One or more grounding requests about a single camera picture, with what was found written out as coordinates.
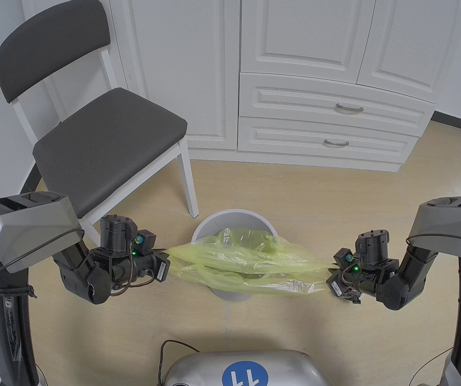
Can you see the white trash bin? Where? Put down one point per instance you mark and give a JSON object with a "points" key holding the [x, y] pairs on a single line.
{"points": [[230, 217]]}

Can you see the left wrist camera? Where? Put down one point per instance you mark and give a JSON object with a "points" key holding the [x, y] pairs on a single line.
{"points": [[146, 241]]}

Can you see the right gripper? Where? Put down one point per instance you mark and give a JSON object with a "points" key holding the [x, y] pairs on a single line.
{"points": [[355, 280]]}

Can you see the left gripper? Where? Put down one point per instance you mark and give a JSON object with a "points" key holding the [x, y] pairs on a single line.
{"points": [[146, 267]]}

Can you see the yellow plastic bag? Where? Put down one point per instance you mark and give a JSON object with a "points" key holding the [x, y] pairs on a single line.
{"points": [[246, 263]]}

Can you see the white wardrobe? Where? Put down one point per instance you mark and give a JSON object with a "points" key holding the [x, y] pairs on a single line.
{"points": [[303, 22]]}

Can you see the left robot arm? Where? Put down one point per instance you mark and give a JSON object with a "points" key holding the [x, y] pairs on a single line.
{"points": [[33, 227]]}

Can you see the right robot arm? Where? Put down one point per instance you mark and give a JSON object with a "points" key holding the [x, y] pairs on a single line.
{"points": [[448, 223]]}

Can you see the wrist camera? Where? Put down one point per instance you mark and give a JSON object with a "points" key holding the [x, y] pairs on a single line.
{"points": [[341, 257], [146, 241]]}

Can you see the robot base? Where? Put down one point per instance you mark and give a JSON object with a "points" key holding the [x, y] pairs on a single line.
{"points": [[198, 370]]}

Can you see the white chair dark grey cushions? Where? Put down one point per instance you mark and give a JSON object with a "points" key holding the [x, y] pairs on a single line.
{"points": [[53, 42]]}

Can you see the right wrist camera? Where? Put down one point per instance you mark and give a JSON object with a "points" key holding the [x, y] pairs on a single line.
{"points": [[341, 257]]}

